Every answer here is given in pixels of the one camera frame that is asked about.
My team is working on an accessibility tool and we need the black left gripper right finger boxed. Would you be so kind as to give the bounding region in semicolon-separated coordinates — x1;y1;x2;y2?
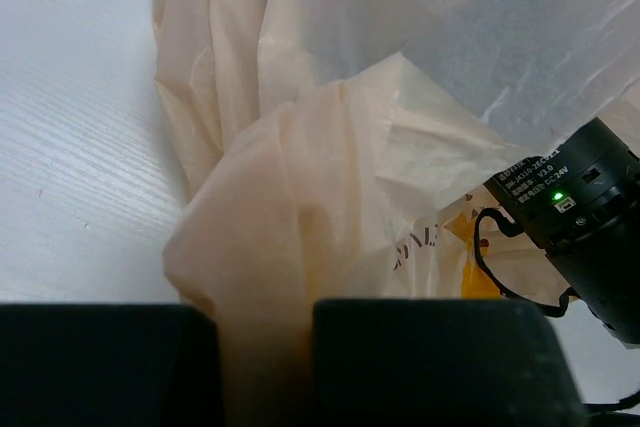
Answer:
312;299;588;426

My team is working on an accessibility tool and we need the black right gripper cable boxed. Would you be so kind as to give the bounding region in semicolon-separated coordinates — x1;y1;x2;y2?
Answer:
472;206;640;413

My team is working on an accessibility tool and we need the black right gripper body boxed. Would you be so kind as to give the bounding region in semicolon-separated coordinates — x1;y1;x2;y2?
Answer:
484;119;639;344

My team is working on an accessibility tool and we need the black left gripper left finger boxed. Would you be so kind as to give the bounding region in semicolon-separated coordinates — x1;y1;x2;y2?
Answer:
1;304;223;426

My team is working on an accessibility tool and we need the translucent banana print plastic bag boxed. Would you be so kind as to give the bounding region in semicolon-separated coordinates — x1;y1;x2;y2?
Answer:
153;0;639;426

